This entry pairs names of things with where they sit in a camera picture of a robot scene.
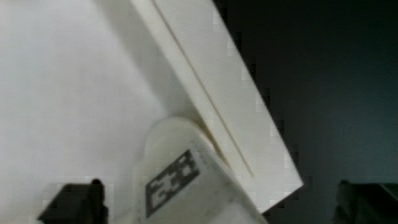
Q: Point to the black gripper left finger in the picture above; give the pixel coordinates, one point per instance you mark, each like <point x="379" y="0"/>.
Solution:
<point x="77" y="206"/>

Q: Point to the white leg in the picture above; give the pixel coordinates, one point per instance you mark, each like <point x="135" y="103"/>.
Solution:
<point x="185" y="189"/>

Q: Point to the white square tabletop part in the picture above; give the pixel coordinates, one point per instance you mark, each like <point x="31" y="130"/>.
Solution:
<point x="110" y="64"/>

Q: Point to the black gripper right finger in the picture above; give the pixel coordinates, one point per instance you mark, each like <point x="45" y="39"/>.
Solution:
<point x="366" y="203"/>

